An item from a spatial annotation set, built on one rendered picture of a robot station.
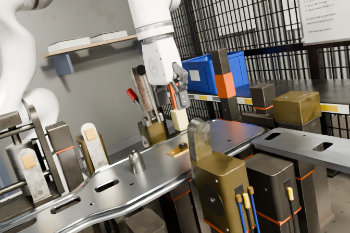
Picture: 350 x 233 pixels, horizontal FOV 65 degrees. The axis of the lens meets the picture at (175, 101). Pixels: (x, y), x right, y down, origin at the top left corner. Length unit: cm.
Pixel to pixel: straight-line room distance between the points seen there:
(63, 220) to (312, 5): 89
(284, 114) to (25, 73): 77
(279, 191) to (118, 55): 347
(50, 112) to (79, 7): 281
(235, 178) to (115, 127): 345
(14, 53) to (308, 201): 88
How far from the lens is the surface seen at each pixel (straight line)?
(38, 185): 73
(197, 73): 116
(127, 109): 392
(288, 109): 73
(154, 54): 62
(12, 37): 95
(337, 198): 100
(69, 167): 80
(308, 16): 102
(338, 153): 59
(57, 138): 77
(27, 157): 72
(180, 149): 69
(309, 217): 72
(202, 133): 49
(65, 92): 360
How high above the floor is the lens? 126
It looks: 12 degrees down
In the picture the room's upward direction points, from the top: 14 degrees counter-clockwise
